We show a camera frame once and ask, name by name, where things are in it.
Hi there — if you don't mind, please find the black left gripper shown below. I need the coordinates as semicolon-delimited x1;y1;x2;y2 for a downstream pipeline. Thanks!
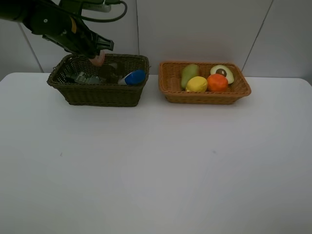
23;1;114;59

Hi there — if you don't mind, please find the pink bottle white cap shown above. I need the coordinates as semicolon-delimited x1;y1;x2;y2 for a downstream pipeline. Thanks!
89;50;105;66

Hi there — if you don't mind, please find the translucent brown plastic cup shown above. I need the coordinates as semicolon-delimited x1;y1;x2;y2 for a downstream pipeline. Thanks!
98;62;125;84

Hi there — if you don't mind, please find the black square pump bottle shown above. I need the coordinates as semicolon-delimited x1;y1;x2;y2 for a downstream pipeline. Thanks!
66;72;101;84

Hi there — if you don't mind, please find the white bottle blue cap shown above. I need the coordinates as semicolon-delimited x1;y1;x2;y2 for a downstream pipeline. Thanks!
117;70;146;85

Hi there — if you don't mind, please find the green red pear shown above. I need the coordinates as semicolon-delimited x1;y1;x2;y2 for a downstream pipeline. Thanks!
180;64;200;89

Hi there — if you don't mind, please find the yellow lemon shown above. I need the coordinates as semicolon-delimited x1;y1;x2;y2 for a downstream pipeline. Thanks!
185;76;208;92

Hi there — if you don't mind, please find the orange tangerine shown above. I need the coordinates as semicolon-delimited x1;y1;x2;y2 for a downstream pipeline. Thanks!
207;74;228;92

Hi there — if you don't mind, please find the avocado half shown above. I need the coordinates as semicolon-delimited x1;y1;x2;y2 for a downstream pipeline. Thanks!
210;64;234;84

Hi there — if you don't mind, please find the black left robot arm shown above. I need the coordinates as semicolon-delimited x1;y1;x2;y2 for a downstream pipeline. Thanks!
0;0;114;59

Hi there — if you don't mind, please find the dark brown wicker basket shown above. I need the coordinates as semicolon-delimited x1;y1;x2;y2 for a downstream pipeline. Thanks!
47;54;149;107

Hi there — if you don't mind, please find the orange wicker basket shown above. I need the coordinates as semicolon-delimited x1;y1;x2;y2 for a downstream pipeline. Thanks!
158;61;252;105

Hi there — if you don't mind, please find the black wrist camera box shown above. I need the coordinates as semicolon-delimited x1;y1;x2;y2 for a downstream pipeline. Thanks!
58;0;111;14

